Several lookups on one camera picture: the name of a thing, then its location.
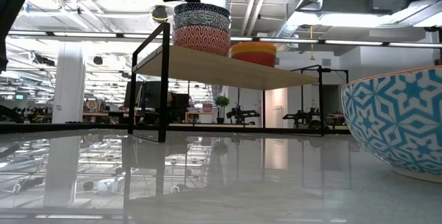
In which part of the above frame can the blue patterned bowl pink inside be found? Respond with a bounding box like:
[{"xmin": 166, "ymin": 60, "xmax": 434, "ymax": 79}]
[{"xmin": 173, "ymin": 10, "xmax": 231, "ymax": 31}]

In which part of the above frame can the red wave bowl blue inside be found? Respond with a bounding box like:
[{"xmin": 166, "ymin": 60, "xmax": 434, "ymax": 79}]
[{"xmin": 172, "ymin": 25, "xmax": 232, "ymax": 57}]

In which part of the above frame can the plain orange bowl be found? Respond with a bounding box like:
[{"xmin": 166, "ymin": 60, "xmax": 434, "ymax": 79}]
[{"xmin": 227, "ymin": 41, "xmax": 278, "ymax": 68}]

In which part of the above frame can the black-framed wooden shelf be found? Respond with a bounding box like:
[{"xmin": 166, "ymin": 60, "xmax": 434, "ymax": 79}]
[{"xmin": 127, "ymin": 21, "xmax": 349, "ymax": 144}]

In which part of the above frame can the black background monitor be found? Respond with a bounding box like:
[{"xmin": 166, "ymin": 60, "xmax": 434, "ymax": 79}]
[{"xmin": 123, "ymin": 80, "xmax": 163, "ymax": 111}]

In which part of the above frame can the small background potted plant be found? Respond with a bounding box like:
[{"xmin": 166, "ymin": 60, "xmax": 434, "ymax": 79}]
[{"xmin": 213, "ymin": 95, "xmax": 231, "ymax": 125}]

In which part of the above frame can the colourful target board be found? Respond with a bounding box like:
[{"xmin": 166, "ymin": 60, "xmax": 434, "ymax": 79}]
[{"xmin": 85, "ymin": 99, "xmax": 100, "ymax": 114}]

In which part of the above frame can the white building pillar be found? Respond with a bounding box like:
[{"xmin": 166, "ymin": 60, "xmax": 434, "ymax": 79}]
[{"xmin": 51, "ymin": 42, "xmax": 86, "ymax": 124}]

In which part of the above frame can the teal star bowl orange inside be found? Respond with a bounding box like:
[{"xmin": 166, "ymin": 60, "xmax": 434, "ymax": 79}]
[{"xmin": 340, "ymin": 65, "xmax": 442, "ymax": 185}]

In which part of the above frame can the black ceiling light rail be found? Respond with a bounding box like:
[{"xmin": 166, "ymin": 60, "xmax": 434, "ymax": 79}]
[{"xmin": 6, "ymin": 29, "xmax": 442, "ymax": 49}]

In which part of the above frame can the black aluminium table frame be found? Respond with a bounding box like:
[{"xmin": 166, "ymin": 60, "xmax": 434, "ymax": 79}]
[{"xmin": 0, "ymin": 122, "xmax": 352, "ymax": 136}]

